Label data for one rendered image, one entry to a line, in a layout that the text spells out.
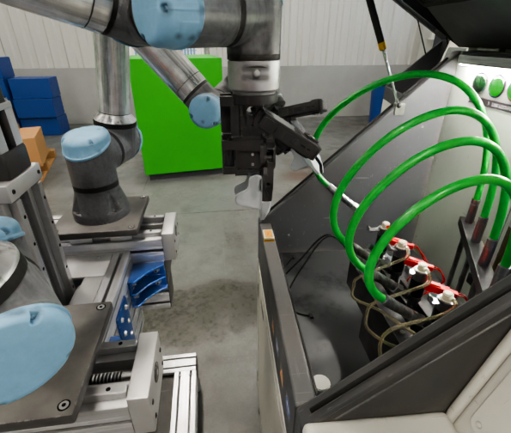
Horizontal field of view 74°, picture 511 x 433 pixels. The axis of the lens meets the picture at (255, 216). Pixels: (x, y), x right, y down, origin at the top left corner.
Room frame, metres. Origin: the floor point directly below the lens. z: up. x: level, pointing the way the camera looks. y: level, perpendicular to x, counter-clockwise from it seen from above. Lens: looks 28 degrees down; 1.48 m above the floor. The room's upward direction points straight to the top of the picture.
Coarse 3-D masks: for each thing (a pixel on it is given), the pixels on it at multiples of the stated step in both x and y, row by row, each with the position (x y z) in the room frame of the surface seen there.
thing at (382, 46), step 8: (368, 0) 0.99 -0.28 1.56; (368, 8) 0.99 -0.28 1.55; (376, 16) 0.99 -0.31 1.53; (376, 24) 0.99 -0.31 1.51; (376, 32) 0.99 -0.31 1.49; (384, 40) 0.99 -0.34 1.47; (384, 48) 0.98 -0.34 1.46; (384, 56) 0.99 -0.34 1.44; (392, 88) 0.99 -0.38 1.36; (400, 104) 0.98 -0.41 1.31; (400, 112) 0.99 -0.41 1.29
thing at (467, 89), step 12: (408, 72) 0.74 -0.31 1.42; (420, 72) 0.73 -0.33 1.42; (432, 72) 0.73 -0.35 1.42; (372, 84) 0.76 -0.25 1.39; (384, 84) 0.75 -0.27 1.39; (456, 84) 0.71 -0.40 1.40; (348, 96) 0.77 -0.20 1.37; (468, 96) 0.71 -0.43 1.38; (336, 108) 0.78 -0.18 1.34; (480, 108) 0.70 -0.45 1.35; (324, 120) 0.78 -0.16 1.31; (324, 180) 0.78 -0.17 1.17; (480, 192) 0.68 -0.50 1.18
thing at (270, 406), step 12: (264, 300) 0.78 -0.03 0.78; (264, 312) 0.78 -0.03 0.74; (264, 324) 0.77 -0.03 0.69; (264, 336) 0.77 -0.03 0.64; (264, 348) 0.76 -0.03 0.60; (264, 360) 0.76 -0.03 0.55; (264, 372) 0.75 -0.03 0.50; (276, 372) 0.53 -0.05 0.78; (264, 384) 0.75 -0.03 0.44; (276, 384) 0.52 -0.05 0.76; (264, 396) 0.74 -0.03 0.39; (276, 396) 0.51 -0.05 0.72; (264, 408) 0.73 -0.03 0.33; (276, 408) 0.51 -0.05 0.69; (264, 420) 0.73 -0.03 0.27; (276, 420) 0.50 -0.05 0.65; (264, 432) 0.72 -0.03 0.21; (276, 432) 0.49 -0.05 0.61
